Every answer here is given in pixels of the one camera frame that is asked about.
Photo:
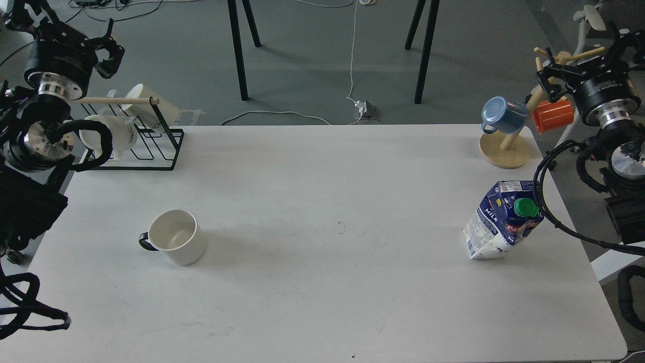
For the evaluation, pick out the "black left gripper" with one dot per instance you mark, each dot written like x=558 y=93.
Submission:
x=59 y=56

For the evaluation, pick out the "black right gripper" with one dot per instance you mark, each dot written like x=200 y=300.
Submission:
x=597 y=82

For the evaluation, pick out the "white mug black handle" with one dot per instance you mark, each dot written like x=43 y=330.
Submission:
x=178 y=235

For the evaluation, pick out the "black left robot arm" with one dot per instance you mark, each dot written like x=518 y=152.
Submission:
x=41 y=143

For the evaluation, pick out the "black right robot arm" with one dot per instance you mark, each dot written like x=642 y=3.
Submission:
x=612 y=161

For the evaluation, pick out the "blue white milk carton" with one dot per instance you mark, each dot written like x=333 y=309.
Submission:
x=506 y=216

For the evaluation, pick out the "grey office chair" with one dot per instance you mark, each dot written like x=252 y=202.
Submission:
x=595 y=17

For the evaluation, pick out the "orange mug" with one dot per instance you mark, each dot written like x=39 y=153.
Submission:
x=552 y=116

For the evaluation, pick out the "blue mug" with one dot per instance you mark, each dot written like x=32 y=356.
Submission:
x=504 y=116

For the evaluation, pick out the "white mug on rack front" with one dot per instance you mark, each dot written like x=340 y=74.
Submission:
x=123 y=131

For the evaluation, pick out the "cream mug on rack rear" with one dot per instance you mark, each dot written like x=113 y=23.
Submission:
x=145 y=111

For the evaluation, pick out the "wooden mug tree stand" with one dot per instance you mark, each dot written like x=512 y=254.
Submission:
x=510 y=150

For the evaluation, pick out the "black table legs right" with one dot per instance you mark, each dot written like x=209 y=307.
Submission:
x=427 y=43

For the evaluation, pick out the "white power adapter plug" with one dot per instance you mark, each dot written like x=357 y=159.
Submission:
x=365 y=111

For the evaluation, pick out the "black wire mug rack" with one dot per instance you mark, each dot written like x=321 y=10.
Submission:
x=152 y=151

